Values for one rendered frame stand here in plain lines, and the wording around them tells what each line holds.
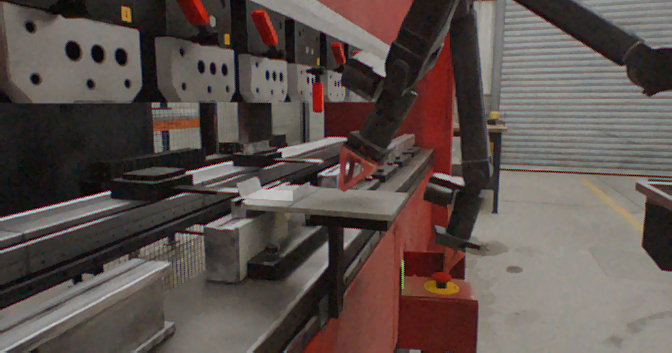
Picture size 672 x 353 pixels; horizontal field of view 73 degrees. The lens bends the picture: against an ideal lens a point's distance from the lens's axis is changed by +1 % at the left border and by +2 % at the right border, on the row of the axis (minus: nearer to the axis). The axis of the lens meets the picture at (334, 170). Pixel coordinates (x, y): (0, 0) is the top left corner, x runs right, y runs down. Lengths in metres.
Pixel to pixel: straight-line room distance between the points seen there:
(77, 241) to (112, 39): 0.44
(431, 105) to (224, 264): 2.31
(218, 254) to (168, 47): 0.36
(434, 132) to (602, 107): 5.58
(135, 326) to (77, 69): 0.30
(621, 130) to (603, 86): 0.74
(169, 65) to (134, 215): 0.44
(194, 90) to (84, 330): 0.30
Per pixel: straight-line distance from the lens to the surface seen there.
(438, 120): 2.93
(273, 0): 0.87
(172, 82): 0.59
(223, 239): 0.78
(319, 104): 0.97
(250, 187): 0.87
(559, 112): 8.21
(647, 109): 8.45
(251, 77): 0.76
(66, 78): 0.48
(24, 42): 0.46
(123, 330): 0.60
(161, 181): 0.94
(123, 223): 0.94
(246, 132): 0.82
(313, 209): 0.75
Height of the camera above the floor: 1.18
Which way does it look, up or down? 9 degrees down
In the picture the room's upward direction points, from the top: straight up
